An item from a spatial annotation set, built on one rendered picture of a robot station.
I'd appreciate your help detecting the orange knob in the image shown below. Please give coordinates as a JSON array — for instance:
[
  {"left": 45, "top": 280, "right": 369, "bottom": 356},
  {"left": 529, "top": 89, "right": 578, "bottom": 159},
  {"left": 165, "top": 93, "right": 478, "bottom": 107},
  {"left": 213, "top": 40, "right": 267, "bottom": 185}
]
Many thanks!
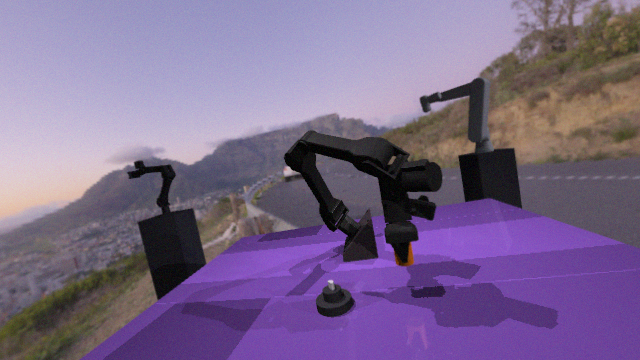
[{"left": 394, "top": 242, "right": 414, "bottom": 267}]

